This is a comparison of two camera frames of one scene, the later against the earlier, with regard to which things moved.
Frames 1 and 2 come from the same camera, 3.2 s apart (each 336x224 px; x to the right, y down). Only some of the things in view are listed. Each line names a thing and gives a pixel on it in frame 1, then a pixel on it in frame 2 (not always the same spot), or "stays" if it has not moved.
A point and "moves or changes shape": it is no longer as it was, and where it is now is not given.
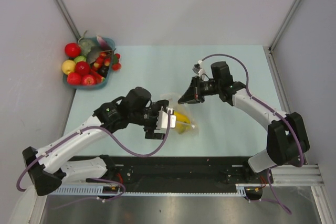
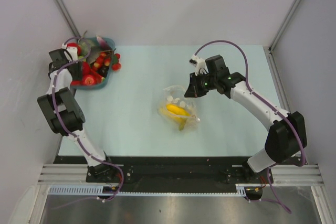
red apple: (82, 67) stays
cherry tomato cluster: (102, 60) stays
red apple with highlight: (88, 80) stays
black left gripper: (149, 130) → (77, 66)
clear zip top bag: (186, 123) moves or changes shape
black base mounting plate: (188, 174) stays
